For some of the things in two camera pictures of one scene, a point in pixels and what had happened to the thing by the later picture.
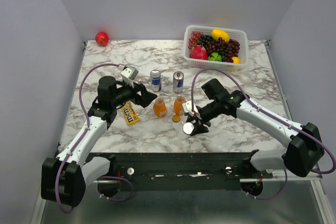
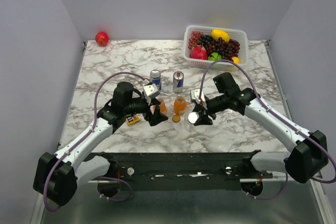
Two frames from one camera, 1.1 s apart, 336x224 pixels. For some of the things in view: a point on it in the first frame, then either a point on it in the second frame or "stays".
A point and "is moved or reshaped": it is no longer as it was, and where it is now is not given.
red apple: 102,38 stays
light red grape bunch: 194,38 stays
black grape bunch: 205,39 stays
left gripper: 145,98 → 157,117
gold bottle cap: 176,118 stays
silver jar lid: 188,127 is moved or reshaped
